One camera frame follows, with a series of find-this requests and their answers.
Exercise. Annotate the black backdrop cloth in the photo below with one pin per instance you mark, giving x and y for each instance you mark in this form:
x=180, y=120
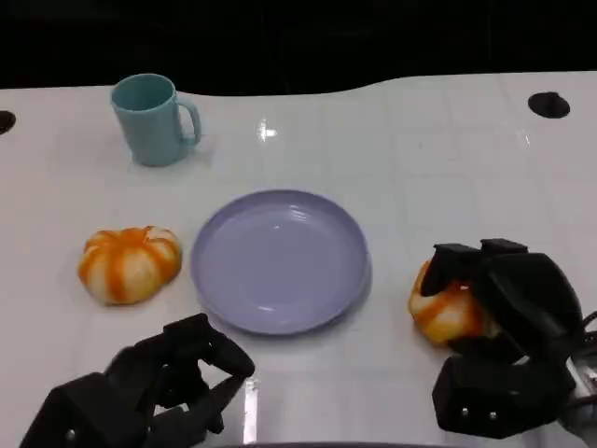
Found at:
x=280, y=42

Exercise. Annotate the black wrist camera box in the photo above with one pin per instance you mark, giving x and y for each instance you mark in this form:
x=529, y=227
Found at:
x=494, y=396
x=84, y=410

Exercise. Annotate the pale green mug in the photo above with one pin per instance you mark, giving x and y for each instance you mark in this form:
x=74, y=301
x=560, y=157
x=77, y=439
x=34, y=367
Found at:
x=149, y=135

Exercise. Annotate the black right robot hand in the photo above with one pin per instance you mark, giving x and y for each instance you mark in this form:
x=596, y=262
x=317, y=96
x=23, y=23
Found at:
x=531, y=303

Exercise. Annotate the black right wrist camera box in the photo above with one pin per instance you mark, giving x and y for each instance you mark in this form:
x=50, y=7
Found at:
x=494, y=396

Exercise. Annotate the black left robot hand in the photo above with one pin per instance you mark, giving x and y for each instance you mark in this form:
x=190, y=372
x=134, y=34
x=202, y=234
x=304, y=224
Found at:
x=177, y=359

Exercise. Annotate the black round table grommet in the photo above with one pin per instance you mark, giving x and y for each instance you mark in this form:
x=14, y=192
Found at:
x=549, y=104
x=5, y=121

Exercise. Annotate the orange white toy bread roll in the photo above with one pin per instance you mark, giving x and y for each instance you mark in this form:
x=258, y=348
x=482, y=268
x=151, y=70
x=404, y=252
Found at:
x=126, y=268
x=443, y=317

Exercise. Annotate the lilac plate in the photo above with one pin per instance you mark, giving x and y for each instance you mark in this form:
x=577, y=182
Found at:
x=280, y=261

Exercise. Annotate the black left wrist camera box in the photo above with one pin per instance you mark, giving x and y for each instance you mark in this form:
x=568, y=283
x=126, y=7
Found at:
x=84, y=410

